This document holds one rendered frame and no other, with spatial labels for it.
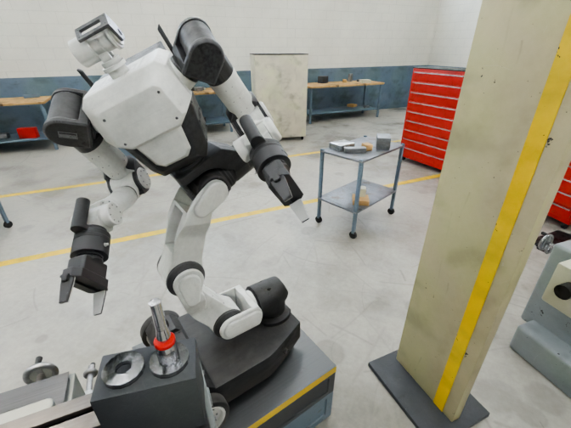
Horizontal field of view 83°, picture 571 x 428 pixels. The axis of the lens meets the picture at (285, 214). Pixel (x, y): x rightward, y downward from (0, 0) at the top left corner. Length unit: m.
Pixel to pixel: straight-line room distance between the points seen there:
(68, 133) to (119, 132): 0.16
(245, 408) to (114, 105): 1.25
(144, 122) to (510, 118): 1.19
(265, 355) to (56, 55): 7.44
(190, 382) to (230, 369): 0.66
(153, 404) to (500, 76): 1.44
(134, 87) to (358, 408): 1.85
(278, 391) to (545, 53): 1.59
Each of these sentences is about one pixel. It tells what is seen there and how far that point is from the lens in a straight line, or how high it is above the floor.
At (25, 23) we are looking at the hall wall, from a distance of 8.26.
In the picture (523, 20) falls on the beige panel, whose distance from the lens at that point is 1.41.
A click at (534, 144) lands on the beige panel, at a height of 1.47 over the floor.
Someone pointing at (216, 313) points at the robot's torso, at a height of 0.76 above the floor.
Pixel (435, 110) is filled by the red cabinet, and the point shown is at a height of 0.90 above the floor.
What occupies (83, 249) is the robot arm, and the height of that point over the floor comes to 1.31.
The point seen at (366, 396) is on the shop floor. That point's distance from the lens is 2.14.
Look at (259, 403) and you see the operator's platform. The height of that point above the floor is 0.40.
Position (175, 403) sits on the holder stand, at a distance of 0.90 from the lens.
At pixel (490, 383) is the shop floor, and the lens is 2.45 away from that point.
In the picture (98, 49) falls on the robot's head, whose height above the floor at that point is 1.75.
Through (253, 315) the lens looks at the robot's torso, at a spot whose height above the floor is 0.71.
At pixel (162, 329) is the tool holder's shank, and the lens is 0.79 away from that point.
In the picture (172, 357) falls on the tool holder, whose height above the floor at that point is 1.13.
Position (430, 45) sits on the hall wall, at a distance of 11.70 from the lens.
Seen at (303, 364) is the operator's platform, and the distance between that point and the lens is 1.71.
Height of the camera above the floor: 1.76
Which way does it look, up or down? 28 degrees down
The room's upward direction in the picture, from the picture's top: straight up
